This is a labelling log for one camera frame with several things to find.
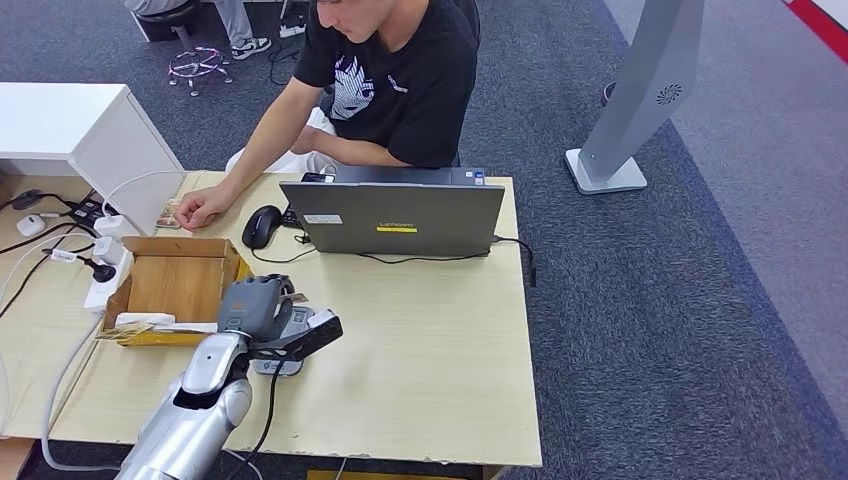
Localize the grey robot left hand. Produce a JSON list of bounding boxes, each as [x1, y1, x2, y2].
[[217, 274, 297, 344]]

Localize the person's left hand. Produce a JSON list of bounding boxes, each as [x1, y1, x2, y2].
[[291, 125, 326, 156]]

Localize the person's right hand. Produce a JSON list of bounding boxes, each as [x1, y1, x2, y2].
[[173, 184, 236, 232]]

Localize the white card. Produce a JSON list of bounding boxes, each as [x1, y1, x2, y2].
[[155, 321, 220, 334]]

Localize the person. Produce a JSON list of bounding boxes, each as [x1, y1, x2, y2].
[[173, 0, 482, 232], [124, 0, 274, 61]]

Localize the golden key cards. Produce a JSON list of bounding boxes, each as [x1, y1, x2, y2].
[[95, 323, 155, 343]]

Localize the black computer mouse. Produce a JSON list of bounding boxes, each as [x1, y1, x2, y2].
[[241, 204, 284, 250]]

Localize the cardboard box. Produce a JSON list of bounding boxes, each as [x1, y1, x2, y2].
[[102, 236, 254, 348]]

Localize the white charger block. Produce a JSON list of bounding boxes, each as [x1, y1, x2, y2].
[[93, 215, 142, 241]]

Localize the white plug adapter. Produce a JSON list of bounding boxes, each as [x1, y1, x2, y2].
[[92, 236, 127, 266]]

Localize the white paper block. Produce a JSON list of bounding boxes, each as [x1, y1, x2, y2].
[[116, 313, 177, 329]]

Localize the black power plug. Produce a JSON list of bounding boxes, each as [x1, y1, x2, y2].
[[79, 256, 118, 284]]

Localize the grey laptop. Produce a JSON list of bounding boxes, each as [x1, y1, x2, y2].
[[279, 165, 507, 258]]

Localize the white cabinet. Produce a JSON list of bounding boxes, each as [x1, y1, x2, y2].
[[0, 82, 187, 238]]

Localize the white earbuds case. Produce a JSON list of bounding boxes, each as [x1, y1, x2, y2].
[[15, 213, 48, 238]]

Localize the grey kiosk stand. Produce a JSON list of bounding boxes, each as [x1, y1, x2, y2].
[[564, 0, 708, 197]]

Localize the black mouse cable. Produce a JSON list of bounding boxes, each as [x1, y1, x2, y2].
[[250, 246, 316, 265]]

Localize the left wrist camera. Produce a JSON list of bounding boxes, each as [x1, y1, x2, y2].
[[248, 308, 344, 364]]

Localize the thin white cable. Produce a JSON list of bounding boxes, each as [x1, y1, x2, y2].
[[101, 170, 187, 217]]

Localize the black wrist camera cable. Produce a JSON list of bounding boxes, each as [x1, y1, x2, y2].
[[241, 360, 286, 480]]

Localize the black cable hub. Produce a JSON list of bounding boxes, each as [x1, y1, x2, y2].
[[66, 198, 107, 227]]

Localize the chrome ring stool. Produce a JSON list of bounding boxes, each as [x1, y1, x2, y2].
[[135, 0, 234, 97]]

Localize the black laptop cable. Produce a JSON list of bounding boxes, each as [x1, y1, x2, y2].
[[357, 235, 538, 289]]

